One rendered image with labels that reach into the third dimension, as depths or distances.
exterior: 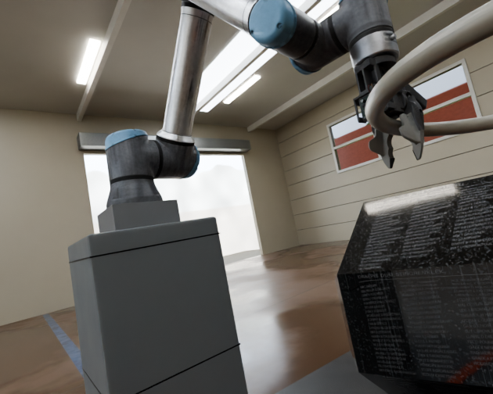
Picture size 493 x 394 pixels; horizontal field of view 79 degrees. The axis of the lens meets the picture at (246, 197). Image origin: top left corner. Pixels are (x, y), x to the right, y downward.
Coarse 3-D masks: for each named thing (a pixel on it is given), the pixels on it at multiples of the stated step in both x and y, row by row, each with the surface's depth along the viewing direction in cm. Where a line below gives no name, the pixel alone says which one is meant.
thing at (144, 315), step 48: (96, 240) 79; (144, 240) 86; (192, 240) 95; (96, 288) 77; (144, 288) 84; (192, 288) 92; (96, 336) 79; (144, 336) 81; (192, 336) 89; (96, 384) 85; (144, 384) 79; (192, 384) 86; (240, 384) 95
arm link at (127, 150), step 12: (120, 132) 103; (132, 132) 104; (144, 132) 108; (108, 144) 103; (120, 144) 102; (132, 144) 103; (144, 144) 106; (156, 144) 110; (108, 156) 103; (120, 156) 101; (132, 156) 102; (144, 156) 105; (156, 156) 108; (108, 168) 104; (120, 168) 101; (132, 168) 102; (144, 168) 104; (156, 168) 109
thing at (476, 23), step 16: (464, 16) 30; (480, 16) 28; (448, 32) 31; (464, 32) 30; (480, 32) 29; (416, 48) 34; (432, 48) 32; (448, 48) 31; (464, 48) 31; (400, 64) 37; (416, 64) 35; (432, 64) 34; (384, 80) 40; (400, 80) 37; (384, 96) 42; (368, 112) 48; (384, 128) 56; (432, 128) 63; (448, 128) 63; (464, 128) 63; (480, 128) 63
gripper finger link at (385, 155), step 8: (376, 136) 62; (384, 136) 63; (392, 136) 63; (376, 144) 62; (384, 144) 63; (376, 152) 62; (384, 152) 63; (392, 152) 63; (384, 160) 63; (392, 160) 62
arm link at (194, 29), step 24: (192, 24) 101; (192, 48) 104; (192, 72) 107; (168, 96) 111; (192, 96) 110; (168, 120) 112; (192, 120) 115; (168, 144) 112; (192, 144) 117; (168, 168) 113; (192, 168) 120
